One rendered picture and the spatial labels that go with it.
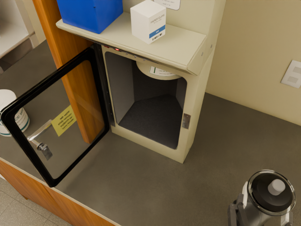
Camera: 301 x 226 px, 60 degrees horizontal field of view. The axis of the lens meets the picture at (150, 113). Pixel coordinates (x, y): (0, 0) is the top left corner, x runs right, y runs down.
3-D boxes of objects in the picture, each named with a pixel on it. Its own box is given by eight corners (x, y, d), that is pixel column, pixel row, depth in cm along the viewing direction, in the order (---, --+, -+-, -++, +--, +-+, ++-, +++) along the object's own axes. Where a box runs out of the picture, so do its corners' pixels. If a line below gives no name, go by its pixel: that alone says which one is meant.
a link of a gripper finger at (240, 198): (239, 215, 63) (227, 210, 63) (242, 197, 66) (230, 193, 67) (241, 212, 61) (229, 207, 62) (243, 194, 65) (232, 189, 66)
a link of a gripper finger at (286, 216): (285, 220, 60) (289, 221, 60) (286, 194, 65) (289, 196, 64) (280, 225, 62) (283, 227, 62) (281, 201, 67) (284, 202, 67)
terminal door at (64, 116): (110, 129, 104) (93, 45, 73) (51, 189, 88) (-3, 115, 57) (109, 128, 104) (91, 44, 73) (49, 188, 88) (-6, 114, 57)
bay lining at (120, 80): (145, 84, 116) (144, 10, 88) (200, 105, 108) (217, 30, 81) (116, 123, 102) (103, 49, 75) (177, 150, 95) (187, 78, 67)
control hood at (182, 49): (91, 34, 72) (84, -1, 65) (201, 71, 63) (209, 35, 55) (65, 58, 66) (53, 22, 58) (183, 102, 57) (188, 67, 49)
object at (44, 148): (53, 156, 77) (48, 145, 73) (48, 161, 76) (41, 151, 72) (49, 152, 78) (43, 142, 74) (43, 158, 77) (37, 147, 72)
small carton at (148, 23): (148, 25, 58) (148, -2, 53) (165, 34, 55) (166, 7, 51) (131, 34, 55) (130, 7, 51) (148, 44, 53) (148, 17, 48)
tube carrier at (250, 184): (233, 191, 83) (252, 163, 66) (268, 205, 80) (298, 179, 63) (224, 224, 77) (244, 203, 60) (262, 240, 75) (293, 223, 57)
